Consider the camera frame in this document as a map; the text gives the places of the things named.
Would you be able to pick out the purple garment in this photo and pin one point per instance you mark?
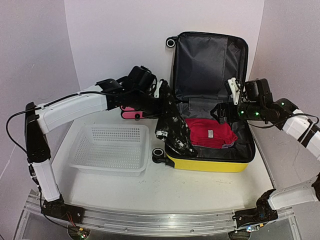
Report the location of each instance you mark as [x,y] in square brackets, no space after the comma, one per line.
[226,146]

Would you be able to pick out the black white patterned garment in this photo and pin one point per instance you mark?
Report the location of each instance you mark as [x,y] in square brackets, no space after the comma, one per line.
[171,127]

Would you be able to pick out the yellow Pikachu hard-shell suitcase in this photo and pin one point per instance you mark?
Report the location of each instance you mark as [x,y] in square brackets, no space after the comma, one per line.
[202,63]

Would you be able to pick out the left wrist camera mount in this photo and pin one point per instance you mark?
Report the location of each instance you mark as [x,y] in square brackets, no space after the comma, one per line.
[142,79]

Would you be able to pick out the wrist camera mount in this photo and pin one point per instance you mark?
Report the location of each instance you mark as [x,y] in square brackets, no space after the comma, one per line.
[142,79]
[256,91]

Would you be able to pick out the white perforated plastic basket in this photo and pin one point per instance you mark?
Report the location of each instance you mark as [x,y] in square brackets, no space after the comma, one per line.
[111,149]

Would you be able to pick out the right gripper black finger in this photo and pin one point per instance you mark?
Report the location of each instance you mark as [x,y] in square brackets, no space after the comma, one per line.
[225,119]
[223,109]

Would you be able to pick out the black pink drawer organizer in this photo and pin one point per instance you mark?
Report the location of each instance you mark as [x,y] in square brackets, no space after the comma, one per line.
[129,113]

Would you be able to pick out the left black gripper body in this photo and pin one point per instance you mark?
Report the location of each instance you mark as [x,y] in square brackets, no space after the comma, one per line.
[151,109]

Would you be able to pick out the red t-shirt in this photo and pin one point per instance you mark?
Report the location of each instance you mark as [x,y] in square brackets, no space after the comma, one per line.
[210,133]

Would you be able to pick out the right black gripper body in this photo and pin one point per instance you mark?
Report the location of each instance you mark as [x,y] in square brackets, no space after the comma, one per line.
[252,111]

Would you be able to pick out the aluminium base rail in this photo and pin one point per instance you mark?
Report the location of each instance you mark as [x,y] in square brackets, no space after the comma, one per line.
[103,224]

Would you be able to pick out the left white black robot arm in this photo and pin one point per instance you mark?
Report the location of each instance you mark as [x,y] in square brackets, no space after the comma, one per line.
[40,120]

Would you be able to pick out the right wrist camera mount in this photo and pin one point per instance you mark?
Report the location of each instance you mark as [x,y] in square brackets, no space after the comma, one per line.
[256,91]

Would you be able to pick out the small green circuit board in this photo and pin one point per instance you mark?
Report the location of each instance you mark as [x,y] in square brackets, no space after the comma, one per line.
[80,233]

